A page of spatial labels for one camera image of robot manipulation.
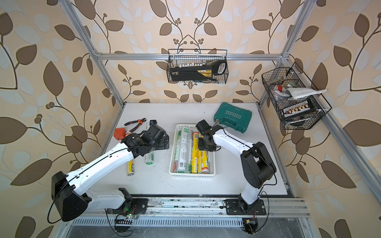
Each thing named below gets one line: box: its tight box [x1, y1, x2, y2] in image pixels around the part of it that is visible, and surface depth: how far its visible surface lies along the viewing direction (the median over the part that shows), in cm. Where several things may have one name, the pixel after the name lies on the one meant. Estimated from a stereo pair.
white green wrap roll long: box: [177, 125, 193, 174], surface depth 88 cm
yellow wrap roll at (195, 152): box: [191, 131, 199, 174], surface depth 91 cm
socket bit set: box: [281, 98, 317, 119], surface depth 68 cm
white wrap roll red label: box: [173, 128, 183, 173], surface depth 89 cm
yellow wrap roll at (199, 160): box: [197, 149, 202, 173], surface depth 87 cm
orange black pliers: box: [124, 118, 147, 133], surface depth 110 cm
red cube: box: [113, 127, 127, 141], surface depth 100 cm
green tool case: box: [213, 102, 253, 134], surface depth 110 cm
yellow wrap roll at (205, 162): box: [200, 150, 209, 175], surface depth 82 cm
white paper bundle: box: [284, 87, 328, 100], surface depth 63 cm
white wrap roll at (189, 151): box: [186, 129, 193, 174], surface depth 91 cm
